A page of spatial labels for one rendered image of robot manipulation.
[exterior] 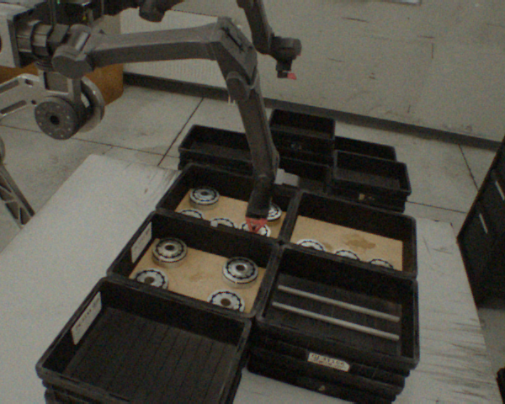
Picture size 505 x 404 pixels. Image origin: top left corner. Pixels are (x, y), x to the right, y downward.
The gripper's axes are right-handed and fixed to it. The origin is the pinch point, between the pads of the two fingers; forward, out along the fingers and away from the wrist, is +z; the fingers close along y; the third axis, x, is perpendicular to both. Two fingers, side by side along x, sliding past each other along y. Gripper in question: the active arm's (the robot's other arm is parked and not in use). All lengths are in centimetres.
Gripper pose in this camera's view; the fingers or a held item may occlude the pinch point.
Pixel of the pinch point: (254, 227)
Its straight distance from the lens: 144.4
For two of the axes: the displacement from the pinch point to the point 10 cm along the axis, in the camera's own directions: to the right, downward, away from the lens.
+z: -1.7, 8.2, 5.5
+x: -9.7, -2.2, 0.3
